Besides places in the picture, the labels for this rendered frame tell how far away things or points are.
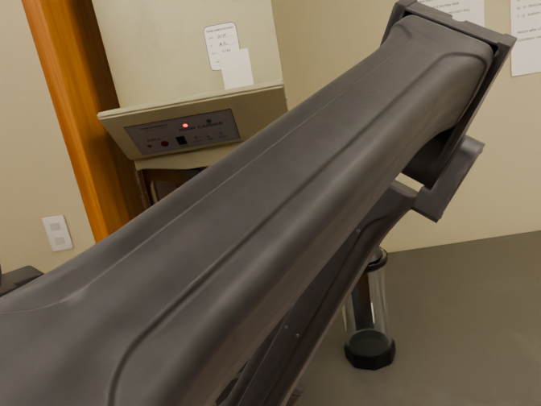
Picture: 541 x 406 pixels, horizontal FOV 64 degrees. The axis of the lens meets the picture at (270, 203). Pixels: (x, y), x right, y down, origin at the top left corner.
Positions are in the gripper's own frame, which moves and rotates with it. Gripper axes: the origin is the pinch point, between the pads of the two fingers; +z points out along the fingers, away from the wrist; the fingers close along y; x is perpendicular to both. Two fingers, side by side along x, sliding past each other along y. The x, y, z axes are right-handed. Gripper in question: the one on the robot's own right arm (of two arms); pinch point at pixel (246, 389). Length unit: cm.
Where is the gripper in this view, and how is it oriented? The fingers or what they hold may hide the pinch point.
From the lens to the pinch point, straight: 75.4
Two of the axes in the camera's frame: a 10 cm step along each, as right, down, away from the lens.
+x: -9.5, 3.2, -0.3
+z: -0.2, 0.4, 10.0
